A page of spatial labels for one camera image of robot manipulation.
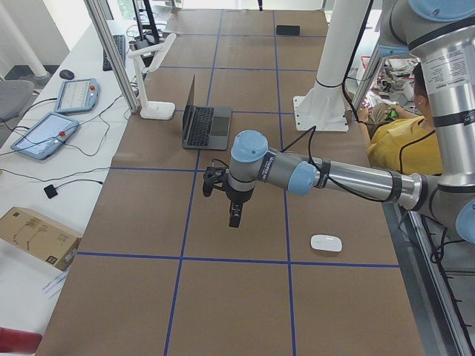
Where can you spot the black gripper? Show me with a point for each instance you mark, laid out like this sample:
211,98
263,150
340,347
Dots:
239,195

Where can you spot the grey laptop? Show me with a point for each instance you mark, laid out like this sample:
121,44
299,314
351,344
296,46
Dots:
205,127

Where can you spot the white computer mouse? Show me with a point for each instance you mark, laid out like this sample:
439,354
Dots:
327,243

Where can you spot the white desk lamp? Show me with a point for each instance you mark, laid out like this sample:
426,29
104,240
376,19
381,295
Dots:
151,109

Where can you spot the black mouse pad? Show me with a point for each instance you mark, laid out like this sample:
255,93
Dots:
287,30

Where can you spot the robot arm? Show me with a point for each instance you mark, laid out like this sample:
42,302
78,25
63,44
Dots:
441,35

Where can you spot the black desk mouse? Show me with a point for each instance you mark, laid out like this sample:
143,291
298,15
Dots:
66,74

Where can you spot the person in yellow shirt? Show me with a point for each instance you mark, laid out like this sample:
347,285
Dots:
400,140

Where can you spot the small black puck device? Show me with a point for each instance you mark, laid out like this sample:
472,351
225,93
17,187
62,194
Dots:
50,191

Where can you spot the blue teach pendant far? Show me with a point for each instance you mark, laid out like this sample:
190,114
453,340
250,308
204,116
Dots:
77,96

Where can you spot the blue teach pendant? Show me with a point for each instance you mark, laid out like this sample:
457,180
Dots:
45,137
77,96

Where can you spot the cardboard box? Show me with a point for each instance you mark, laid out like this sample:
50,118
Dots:
40,236

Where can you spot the blue teach pendant near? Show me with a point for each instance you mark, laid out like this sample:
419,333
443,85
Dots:
45,137

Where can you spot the grey office chair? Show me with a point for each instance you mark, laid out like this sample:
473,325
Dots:
15,94

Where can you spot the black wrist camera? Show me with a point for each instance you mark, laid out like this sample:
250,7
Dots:
214,177

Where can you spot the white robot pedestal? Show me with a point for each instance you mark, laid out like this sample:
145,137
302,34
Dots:
323,107

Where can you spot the aluminium frame post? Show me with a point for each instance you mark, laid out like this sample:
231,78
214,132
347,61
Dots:
99,21

